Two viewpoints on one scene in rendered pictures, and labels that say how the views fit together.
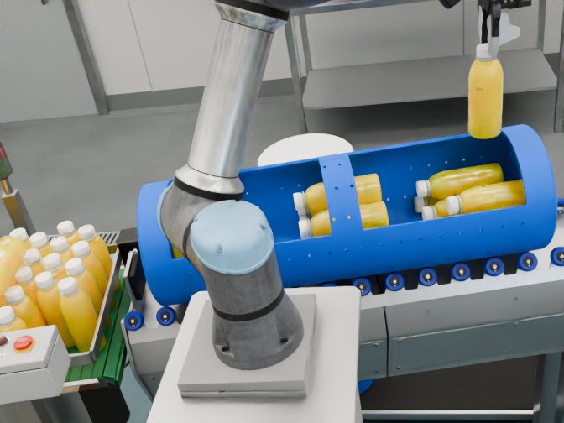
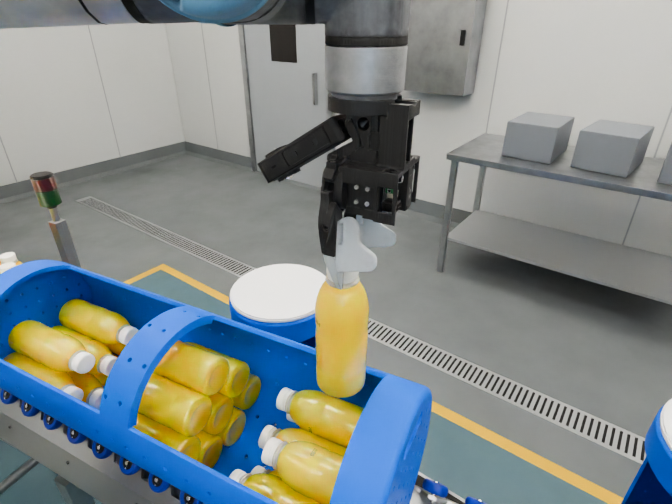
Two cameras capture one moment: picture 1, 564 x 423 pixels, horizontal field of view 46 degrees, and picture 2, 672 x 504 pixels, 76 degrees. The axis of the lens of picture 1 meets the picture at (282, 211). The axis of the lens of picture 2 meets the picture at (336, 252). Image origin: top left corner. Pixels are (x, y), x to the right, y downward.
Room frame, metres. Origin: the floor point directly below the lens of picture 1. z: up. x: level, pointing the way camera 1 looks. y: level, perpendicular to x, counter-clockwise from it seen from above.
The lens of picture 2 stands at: (0.84, -0.63, 1.70)
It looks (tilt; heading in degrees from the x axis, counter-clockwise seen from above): 29 degrees down; 24
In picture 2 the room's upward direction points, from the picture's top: straight up
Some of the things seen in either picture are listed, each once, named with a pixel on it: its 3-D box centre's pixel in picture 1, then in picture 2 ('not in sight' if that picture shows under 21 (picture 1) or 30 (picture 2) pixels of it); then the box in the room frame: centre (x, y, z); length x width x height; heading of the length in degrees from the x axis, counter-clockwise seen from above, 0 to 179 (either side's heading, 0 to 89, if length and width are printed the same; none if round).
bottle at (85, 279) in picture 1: (86, 297); not in sight; (1.26, 0.49, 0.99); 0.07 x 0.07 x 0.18
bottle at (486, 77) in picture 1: (485, 94); (341, 331); (1.25, -0.46, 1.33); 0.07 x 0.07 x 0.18
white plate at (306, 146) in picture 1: (305, 157); (281, 290); (1.68, -0.09, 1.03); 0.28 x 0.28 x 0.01
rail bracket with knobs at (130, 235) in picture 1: (135, 250); not in sight; (1.48, 0.41, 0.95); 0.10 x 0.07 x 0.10; 178
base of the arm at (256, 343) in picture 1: (252, 313); not in sight; (0.81, 0.08, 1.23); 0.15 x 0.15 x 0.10
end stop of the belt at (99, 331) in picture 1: (108, 296); not in sight; (1.28, 0.45, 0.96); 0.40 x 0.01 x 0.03; 178
